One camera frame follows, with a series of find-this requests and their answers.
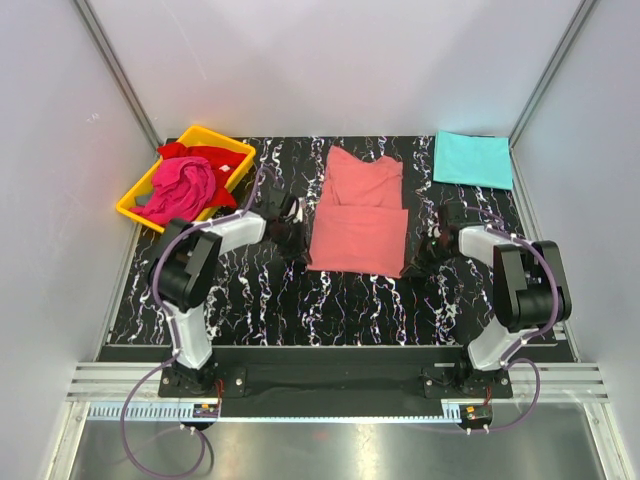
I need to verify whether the salmon pink t-shirt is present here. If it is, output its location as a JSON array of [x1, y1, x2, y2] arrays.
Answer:
[[309, 146, 408, 278]]

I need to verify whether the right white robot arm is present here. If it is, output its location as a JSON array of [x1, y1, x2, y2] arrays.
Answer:
[[401, 202, 572, 397]]

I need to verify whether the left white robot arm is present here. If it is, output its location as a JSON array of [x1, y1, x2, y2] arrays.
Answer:
[[148, 187, 311, 396]]

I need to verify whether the red t-shirt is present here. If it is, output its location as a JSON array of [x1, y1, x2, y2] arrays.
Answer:
[[157, 142, 246, 208]]

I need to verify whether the folded turquoise t-shirt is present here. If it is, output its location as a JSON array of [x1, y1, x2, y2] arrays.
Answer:
[[433, 131, 513, 190]]

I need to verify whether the magenta t-shirt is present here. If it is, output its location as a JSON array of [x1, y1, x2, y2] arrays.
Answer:
[[130, 156, 216, 226]]

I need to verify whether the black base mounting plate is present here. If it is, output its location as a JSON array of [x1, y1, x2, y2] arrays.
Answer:
[[159, 346, 513, 413]]

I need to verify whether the right small circuit board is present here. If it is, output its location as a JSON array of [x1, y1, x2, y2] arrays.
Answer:
[[465, 404, 493, 421]]

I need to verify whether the small circuit board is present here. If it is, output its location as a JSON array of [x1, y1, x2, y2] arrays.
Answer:
[[465, 404, 493, 421], [193, 403, 220, 419]]

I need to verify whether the left small circuit board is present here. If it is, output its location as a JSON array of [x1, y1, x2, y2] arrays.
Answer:
[[193, 403, 220, 419]]

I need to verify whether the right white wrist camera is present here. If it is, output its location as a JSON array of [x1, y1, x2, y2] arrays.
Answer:
[[431, 224, 448, 241]]

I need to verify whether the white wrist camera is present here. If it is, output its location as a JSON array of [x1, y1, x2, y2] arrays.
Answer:
[[431, 224, 448, 241], [287, 197, 305, 223]]

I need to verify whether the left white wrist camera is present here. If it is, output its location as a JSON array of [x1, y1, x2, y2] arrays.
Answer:
[[287, 197, 305, 223]]

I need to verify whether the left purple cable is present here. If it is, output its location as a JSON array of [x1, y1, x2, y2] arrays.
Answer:
[[119, 167, 281, 477]]

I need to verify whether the white slotted cable duct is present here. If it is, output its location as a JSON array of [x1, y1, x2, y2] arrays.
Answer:
[[88, 400, 462, 425]]

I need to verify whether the right aluminium frame post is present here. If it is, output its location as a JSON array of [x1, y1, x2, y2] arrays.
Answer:
[[509, 0, 599, 148]]

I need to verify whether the aluminium frame post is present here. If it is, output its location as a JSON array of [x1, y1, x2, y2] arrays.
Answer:
[[509, 0, 599, 148], [71, 0, 161, 150]]

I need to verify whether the left aluminium frame post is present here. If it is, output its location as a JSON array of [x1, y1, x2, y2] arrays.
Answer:
[[71, 0, 161, 150]]

